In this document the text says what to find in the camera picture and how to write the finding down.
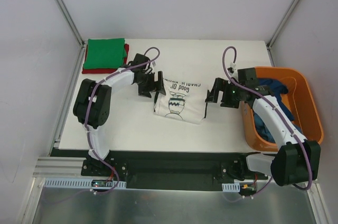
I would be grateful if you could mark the white cable duct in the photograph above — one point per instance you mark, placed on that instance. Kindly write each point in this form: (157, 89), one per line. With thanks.
(231, 187)
(75, 183)

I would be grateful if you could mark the blue t shirts pile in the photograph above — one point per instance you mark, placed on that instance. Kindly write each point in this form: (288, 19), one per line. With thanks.
(278, 90)

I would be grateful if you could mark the folded green t shirt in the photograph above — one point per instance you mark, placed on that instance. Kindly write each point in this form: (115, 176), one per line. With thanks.
(105, 53)

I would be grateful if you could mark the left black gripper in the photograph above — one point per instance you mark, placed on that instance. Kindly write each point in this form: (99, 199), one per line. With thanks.
(152, 83)

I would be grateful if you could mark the right white cable duct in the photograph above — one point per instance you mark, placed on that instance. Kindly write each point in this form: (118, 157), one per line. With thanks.
(231, 187)

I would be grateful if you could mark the aluminium frame post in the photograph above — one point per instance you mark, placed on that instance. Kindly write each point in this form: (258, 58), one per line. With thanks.
(282, 23)
(70, 22)

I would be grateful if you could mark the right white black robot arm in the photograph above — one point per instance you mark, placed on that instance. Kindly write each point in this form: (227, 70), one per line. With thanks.
(285, 134)

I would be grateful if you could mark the right aluminium frame post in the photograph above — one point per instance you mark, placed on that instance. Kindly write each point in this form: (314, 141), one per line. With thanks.
(282, 23)

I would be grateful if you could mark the white green sleeved t shirt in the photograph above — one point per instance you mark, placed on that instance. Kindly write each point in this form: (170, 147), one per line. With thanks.
(183, 101)

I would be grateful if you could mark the left aluminium frame post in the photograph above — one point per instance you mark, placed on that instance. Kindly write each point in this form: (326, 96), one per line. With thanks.
(70, 22)

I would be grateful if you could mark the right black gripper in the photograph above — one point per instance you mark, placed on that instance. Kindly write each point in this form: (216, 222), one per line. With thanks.
(222, 93)

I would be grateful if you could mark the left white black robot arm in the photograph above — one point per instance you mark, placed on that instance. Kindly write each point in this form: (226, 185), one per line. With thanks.
(93, 101)

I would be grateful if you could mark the aluminium rail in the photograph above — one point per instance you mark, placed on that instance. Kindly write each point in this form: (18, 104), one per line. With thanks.
(60, 164)

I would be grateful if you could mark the orange plastic tub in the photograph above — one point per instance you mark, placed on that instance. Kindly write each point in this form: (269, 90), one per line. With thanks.
(298, 100)

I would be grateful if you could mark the folded red t shirt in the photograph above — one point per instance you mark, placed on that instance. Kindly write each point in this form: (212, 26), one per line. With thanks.
(107, 70)

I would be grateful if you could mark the left white cable duct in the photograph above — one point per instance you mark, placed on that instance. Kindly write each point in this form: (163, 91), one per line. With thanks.
(75, 183)

